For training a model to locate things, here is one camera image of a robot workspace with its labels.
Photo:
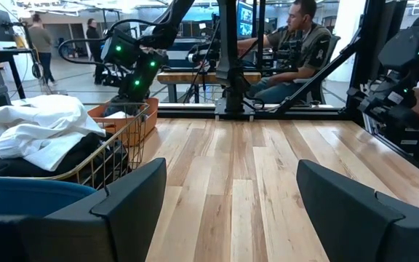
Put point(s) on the navy blue cloth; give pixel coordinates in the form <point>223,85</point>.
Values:
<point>116,107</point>

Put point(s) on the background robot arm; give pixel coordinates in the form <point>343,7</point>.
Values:
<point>202,56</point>

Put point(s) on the black desk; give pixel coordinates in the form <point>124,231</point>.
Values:
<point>2,52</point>

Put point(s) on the navy white striped fabric bin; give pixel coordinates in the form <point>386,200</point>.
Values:
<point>24,196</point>

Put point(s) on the grey office chair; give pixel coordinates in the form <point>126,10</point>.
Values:
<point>331,47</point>

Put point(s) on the white cloth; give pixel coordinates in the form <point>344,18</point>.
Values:
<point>31,127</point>

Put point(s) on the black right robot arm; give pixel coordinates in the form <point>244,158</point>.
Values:
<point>231,54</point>

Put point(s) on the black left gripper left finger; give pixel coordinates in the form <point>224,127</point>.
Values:
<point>122,218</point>

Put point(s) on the pale pink cloth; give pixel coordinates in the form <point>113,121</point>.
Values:
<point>118,115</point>

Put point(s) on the person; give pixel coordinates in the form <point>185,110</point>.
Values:
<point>94,40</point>
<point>41,40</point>
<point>304,47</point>

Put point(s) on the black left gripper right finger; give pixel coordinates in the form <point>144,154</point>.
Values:
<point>347,225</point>

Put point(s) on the black garment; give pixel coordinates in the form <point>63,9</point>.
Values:
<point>78,153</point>

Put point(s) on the black aluminium table frame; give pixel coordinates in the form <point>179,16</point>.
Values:
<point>187,113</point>

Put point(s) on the orange plastic bin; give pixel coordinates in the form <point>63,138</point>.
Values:
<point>147,120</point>

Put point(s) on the lit computer monitor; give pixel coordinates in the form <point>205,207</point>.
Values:
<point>246,18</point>

